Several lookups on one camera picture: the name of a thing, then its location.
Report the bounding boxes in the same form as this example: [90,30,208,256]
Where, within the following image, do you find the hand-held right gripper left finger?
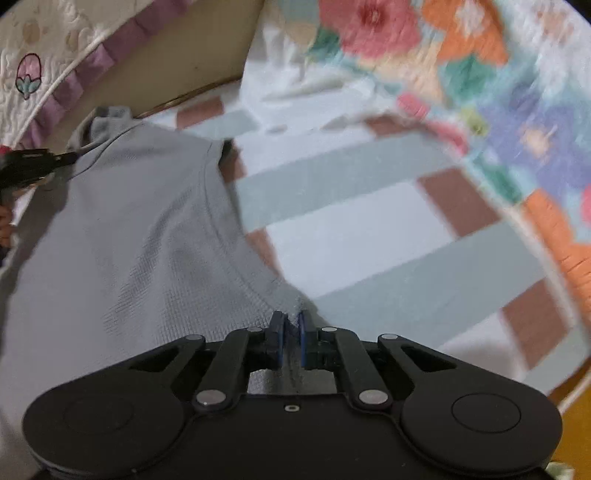
[127,310,289,414]

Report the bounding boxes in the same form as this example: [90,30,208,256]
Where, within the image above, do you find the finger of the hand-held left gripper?
[0,148,79,190]

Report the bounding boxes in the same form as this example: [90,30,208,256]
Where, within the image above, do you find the white sheet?
[240,14,375,132]

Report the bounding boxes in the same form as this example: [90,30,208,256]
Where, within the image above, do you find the beige bed base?
[69,0,266,121]

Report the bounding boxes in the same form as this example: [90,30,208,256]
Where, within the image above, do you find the checked rug with dog print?
[139,92,578,407]

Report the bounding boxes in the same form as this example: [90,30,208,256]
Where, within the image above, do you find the person's left hand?
[0,200,17,252]

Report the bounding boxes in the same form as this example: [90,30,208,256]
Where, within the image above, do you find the white quilt with red bears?
[0,0,195,144]

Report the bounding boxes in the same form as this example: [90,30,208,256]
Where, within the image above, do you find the colourful floral quilt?
[268,0,591,296]

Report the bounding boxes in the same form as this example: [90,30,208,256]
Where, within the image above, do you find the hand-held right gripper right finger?
[298,310,458,411]

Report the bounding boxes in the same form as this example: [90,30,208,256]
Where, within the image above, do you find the grey shirt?
[0,106,324,480]

